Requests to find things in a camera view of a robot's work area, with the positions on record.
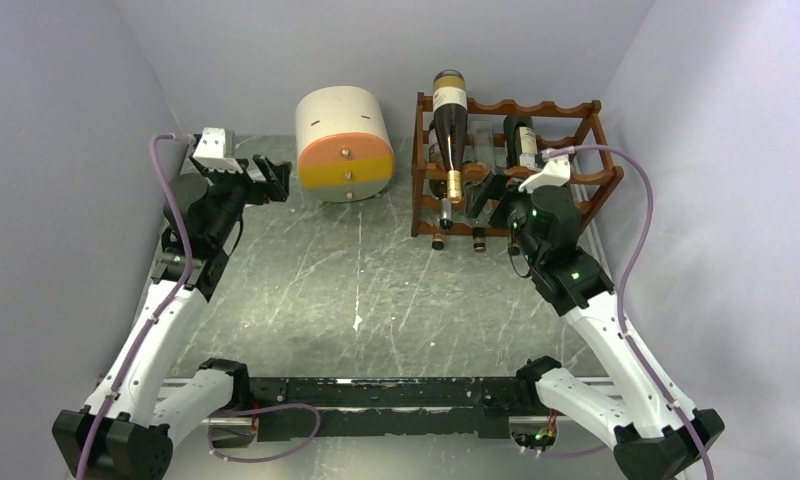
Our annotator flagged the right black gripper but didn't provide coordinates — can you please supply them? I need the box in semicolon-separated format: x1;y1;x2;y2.
464;167;544;268

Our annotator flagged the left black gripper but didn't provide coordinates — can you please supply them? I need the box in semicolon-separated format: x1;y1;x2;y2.
199;153;292;245

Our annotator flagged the dark gold-capped wine bottle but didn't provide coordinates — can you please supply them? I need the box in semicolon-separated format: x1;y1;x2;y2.
432;69;468;204

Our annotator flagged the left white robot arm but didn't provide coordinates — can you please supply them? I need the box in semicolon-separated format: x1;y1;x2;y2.
52;154;293;479

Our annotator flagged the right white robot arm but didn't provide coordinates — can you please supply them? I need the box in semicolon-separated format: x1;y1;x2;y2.
465;172;725;479

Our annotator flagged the dark wine bottle white label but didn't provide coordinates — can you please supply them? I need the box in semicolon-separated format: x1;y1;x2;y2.
503;115;539;173

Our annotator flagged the brown wooden wine rack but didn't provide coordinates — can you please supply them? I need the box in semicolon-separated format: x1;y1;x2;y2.
411;92;624;237

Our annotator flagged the dark green labelled wine bottle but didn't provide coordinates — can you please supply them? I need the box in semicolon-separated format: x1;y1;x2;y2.
428;129;454;230

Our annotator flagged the bottom dark bottle middle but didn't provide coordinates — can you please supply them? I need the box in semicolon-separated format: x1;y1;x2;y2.
472;227;487;253

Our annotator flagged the clear glass bottle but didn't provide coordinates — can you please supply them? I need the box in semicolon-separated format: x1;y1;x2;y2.
470;120;507;171

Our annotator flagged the white round drawer cabinet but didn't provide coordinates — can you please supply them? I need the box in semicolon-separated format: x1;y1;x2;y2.
295;86;395;203

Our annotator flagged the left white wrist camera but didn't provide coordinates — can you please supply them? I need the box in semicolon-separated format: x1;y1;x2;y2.
192;127;243;173

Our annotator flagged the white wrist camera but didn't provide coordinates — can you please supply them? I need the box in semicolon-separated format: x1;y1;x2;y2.
192;127;243;173
518;155;571;194

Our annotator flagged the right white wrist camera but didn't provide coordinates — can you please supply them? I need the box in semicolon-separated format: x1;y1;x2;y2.
518;155;571;194

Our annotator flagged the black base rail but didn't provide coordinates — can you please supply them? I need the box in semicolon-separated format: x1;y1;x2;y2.
250;376;548;441

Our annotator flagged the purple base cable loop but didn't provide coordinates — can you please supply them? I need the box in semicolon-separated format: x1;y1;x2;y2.
206;403;322;464

